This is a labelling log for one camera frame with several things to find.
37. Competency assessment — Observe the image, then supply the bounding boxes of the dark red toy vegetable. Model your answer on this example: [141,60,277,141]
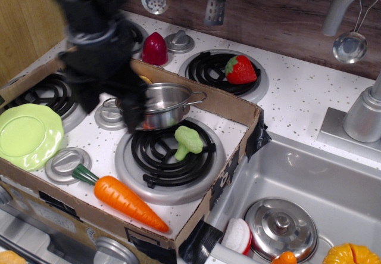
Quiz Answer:
[142,32,168,66]

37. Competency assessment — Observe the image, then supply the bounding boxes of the orange toy carrot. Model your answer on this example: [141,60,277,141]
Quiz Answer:
[72,164,169,232]

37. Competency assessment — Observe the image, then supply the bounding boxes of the red toy strawberry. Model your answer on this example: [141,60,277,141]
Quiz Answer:
[224,55,257,85]

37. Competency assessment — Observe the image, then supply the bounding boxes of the grey sink basin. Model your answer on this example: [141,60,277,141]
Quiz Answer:
[207,134,380,263]

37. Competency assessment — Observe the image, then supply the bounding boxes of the front right stove burner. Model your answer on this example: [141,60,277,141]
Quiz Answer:
[115,118,226,206]

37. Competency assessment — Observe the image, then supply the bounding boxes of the grey back stove knob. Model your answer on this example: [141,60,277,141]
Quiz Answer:
[164,30,195,54]

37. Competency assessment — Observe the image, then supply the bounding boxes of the grey front stove knob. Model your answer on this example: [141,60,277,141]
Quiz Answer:
[45,147,92,185]

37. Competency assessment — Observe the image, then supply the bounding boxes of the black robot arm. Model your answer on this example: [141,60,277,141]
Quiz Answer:
[56,0,148,133]

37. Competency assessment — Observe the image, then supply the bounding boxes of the hanging steel ladle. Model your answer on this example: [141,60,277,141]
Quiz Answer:
[333,0,379,64]

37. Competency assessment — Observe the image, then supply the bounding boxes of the small orange toy fruit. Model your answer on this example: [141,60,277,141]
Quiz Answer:
[271,251,297,264]

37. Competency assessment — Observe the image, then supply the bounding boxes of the grey stove knob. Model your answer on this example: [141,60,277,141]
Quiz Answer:
[45,147,92,185]
[94,98,126,131]
[164,30,195,54]

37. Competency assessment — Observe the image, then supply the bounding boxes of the hanging steel slotted spatula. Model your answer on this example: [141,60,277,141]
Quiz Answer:
[204,0,226,26]

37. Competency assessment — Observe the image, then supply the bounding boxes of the back right stove burner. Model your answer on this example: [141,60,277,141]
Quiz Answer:
[178,49,269,103]

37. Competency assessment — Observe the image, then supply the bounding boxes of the orange toy at bottom left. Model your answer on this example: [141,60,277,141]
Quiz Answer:
[0,250,26,264]

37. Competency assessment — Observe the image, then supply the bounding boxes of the orange toy pumpkin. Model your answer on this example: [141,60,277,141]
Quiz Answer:
[323,243,380,264]

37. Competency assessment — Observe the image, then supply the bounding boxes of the small steel pot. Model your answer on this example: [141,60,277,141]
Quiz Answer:
[116,82,207,131]

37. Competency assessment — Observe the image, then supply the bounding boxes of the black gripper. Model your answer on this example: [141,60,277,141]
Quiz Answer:
[58,22,148,133]

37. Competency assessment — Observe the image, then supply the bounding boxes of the yellow toy corn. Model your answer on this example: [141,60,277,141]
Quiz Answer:
[139,75,152,85]

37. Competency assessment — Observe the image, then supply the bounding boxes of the green toy broccoli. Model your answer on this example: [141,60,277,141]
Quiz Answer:
[174,126,204,161]

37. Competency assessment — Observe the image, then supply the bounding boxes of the steel pot lid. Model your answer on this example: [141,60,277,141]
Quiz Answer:
[244,197,318,263]

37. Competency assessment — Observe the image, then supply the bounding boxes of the grey sink faucet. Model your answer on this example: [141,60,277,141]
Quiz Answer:
[317,0,380,160]

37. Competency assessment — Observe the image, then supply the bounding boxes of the light green plate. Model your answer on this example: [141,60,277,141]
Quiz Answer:
[1,104,64,172]

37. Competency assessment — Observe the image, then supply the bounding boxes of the grey oven front knob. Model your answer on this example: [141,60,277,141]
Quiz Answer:
[93,237,140,264]

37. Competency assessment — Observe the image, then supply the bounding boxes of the brown cardboard fence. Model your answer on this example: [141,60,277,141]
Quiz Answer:
[1,60,261,263]

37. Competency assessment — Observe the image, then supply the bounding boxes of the white and red toy food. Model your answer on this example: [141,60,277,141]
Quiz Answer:
[221,218,252,255]

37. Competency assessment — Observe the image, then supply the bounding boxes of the grey middle stove knob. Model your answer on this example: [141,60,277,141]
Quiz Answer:
[94,98,126,131]

